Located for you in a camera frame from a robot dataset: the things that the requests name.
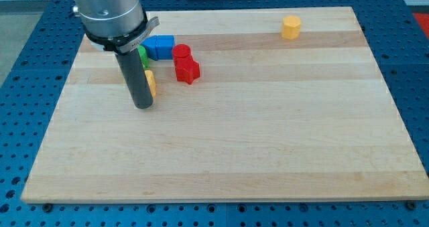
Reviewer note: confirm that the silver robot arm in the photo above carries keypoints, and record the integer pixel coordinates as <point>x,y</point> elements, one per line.
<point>110,18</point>

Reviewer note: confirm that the red star block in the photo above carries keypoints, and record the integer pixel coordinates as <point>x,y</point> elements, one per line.
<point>187,70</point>

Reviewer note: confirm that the yellow hexagon block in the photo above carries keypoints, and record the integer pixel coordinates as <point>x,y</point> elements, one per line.
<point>291,27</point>

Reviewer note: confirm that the wooden board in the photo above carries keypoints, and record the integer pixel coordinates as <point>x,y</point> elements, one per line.
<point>269,120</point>

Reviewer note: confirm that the red cylinder block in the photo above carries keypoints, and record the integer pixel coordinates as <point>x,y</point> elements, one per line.
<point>181,52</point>

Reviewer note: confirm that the yellow block near rod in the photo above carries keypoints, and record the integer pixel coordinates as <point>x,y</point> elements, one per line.
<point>151,81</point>

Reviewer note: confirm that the blue cube block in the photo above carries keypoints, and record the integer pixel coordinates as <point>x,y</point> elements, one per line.
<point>164,45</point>

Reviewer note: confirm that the green block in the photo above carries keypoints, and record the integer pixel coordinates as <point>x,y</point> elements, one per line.
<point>144,57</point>

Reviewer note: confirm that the blue pentagon block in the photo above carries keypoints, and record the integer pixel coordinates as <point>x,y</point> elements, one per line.
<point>150,46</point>

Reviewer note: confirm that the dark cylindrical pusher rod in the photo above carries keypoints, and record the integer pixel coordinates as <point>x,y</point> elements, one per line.
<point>135,78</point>

